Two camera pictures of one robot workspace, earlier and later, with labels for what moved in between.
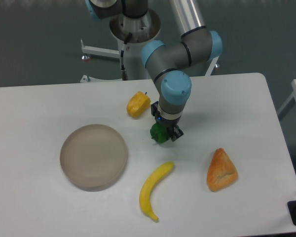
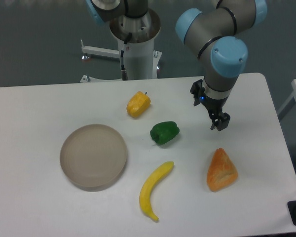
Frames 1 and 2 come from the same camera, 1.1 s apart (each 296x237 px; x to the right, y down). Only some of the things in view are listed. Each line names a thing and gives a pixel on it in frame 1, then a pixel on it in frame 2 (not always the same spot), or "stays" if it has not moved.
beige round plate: [92, 156] stays
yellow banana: [144, 200] stays
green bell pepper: [159, 133] stays
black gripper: [169, 124] to [214, 105]
